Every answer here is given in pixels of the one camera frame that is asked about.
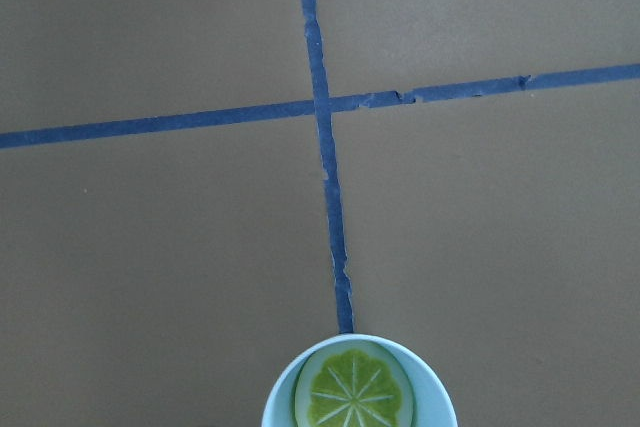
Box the yellow lemon half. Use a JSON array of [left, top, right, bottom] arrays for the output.
[[293, 340, 414, 427]]

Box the light blue plastic cup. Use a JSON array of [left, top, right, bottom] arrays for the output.
[[261, 334, 458, 426]]

